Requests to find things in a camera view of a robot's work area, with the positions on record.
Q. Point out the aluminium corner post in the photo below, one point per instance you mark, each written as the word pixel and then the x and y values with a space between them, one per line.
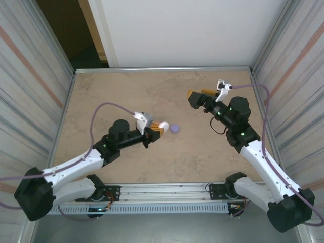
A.
pixel 54 38
pixel 272 38

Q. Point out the aluminium table end rail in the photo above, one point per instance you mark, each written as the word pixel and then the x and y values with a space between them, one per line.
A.
pixel 164 69

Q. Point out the purple earbud charging case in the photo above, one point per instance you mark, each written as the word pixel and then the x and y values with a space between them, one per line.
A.
pixel 175 128

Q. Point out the aluminium table side rail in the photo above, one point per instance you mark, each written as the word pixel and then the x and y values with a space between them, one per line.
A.
pixel 62 114
pixel 274 146

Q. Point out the wide aluminium base rail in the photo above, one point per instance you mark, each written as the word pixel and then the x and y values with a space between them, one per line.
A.
pixel 164 192

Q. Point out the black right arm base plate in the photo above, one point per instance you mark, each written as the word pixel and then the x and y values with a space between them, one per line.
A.
pixel 215 189

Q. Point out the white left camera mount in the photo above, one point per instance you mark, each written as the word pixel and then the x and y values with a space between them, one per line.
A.
pixel 141 125

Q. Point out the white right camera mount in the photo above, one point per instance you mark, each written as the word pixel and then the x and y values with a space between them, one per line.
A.
pixel 221 95

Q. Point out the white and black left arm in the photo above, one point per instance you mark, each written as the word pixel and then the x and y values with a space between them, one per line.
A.
pixel 76 164

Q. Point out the white earbud charging case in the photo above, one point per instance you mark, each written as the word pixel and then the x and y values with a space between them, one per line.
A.
pixel 164 126

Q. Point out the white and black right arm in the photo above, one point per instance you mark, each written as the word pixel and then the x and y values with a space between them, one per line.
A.
pixel 263 164

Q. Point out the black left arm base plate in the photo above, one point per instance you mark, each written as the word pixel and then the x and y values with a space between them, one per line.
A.
pixel 114 191

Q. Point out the white door frame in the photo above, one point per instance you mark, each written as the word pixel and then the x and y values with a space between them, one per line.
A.
pixel 102 25

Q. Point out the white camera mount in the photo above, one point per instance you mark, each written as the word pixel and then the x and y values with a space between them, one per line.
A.
pixel 141 125
pixel 221 95

